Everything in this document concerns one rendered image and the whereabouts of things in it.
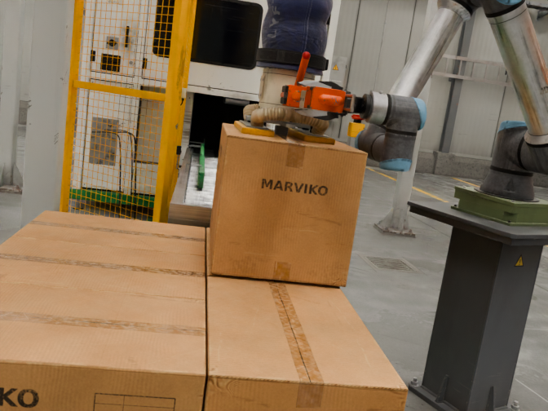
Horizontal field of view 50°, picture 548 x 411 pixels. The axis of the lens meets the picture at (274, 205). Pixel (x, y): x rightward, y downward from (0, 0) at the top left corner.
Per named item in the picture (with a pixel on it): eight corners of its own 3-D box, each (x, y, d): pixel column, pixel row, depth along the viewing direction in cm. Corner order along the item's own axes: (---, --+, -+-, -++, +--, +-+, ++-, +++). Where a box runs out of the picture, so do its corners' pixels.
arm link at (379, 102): (384, 125, 167) (390, 90, 166) (368, 123, 167) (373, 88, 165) (375, 123, 176) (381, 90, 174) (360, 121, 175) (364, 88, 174)
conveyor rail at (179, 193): (183, 171, 462) (186, 147, 458) (190, 172, 462) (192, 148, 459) (164, 250, 237) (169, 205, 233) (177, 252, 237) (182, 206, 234)
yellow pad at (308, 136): (285, 133, 212) (288, 119, 211) (312, 136, 213) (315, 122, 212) (302, 141, 179) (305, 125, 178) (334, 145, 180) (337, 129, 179)
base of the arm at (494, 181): (504, 190, 230) (510, 165, 228) (545, 201, 213) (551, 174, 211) (468, 187, 221) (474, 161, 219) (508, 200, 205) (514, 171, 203)
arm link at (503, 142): (512, 165, 225) (523, 120, 222) (547, 174, 210) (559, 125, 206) (481, 163, 219) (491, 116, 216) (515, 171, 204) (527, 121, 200)
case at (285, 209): (209, 227, 226) (222, 122, 219) (311, 237, 232) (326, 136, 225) (210, 274, 168) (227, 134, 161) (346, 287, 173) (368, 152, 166)
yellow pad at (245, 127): (233, 125, 209) (235, 112, 208) (261, 130, 210) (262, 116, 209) (240, 133, 176) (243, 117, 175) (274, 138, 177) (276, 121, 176)
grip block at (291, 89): (279, 104, 172) (282, 84, 171) (311, 108, 173) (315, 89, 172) (283, 105, 164) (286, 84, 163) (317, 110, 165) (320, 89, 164)
